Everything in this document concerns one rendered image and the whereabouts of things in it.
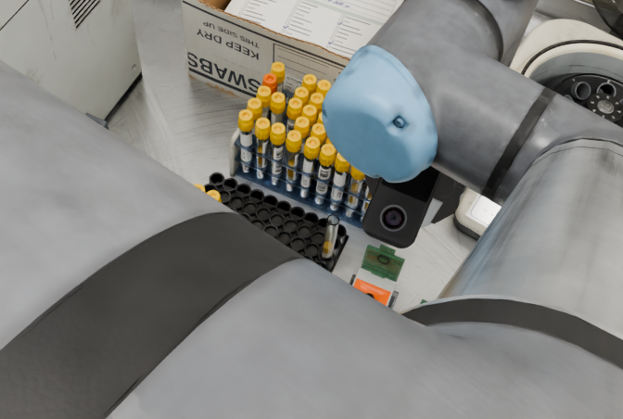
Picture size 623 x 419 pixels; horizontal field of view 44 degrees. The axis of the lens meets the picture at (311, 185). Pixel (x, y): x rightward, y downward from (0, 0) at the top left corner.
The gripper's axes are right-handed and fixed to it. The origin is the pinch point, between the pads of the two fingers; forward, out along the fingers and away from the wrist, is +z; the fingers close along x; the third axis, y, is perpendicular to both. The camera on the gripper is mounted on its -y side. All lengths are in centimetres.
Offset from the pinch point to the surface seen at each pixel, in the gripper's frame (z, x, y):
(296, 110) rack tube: -0.1, 15.0, 8.4
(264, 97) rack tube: -0.3, 18.8, 8.3
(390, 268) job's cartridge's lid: 1.8, -0.9, -3.8
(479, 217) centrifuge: 7.5, -7.6, 9.6
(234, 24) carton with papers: -2.1, 25.8, 14.8
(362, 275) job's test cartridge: 3.5, 1.4, -4.9
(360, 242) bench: 11.2, 3.7, 2.7
